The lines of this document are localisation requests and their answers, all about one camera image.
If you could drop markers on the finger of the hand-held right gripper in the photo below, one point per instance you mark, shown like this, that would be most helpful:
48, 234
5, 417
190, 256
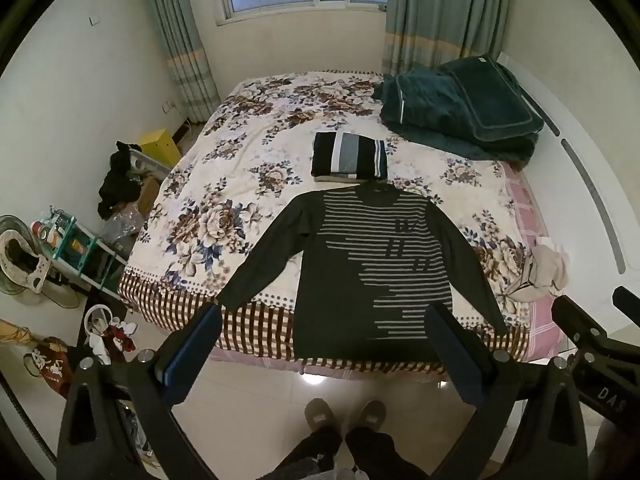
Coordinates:
627, 300
580, 325

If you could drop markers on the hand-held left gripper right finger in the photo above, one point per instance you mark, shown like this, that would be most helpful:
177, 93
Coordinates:
457, 355

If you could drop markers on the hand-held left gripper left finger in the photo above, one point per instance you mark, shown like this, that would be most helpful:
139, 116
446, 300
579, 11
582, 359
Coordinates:
192, 355

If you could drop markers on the dark striped sweater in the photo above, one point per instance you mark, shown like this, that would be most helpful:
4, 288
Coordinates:
340, 310

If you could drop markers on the folded striped clothes stack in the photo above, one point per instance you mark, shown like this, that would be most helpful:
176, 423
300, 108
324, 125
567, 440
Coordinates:
350, 157

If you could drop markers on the beige crumpled cloth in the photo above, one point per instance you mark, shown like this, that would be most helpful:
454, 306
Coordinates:
547, 270

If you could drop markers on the person's right slipper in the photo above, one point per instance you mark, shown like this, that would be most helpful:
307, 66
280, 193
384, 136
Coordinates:
371, 412

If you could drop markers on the person's slipper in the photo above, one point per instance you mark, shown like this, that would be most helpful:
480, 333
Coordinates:
321, 414
371, 412

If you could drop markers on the white headboard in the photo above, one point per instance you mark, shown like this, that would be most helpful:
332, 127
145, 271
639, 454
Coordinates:
575, 185

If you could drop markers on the person's right leg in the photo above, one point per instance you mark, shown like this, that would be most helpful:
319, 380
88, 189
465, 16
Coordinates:
372, 455

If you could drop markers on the person's leg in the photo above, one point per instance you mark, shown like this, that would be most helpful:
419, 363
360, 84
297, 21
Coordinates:
372, 455
312, 455

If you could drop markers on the red printed bag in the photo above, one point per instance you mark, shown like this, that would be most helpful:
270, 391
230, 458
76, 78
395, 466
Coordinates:
52, 367

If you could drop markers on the person's left slipper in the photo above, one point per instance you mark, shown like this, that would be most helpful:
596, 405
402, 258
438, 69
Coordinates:
321, 414

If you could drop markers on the clear plastic bag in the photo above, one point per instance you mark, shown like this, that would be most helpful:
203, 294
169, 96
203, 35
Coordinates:
122, 225

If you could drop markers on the person's left leg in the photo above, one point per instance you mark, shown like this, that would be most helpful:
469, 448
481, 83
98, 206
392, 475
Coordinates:
312, 455

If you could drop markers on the teal shelf rack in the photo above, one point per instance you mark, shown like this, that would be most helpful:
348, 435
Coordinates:
75, 250

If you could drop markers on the cardboard box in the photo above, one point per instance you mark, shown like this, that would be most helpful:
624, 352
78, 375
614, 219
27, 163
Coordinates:
147, 195

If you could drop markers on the bed with floral sheet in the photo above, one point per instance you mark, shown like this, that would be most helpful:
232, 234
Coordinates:
225, 185

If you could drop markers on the black hanging clothing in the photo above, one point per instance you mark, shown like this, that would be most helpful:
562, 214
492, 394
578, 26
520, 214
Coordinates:
117, 180

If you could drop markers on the standing fan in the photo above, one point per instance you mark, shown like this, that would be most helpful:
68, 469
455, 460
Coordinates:
22, 265

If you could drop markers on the yellow box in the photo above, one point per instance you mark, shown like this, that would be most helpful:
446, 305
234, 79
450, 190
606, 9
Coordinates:
160, 147

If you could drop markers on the teal pillow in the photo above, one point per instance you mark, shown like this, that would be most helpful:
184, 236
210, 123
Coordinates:
490, 100

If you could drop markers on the teal quilt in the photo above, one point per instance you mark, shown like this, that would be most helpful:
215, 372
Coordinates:
415, 115

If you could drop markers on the teal curtain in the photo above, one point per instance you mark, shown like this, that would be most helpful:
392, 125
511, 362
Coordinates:
185, 35
440, 10

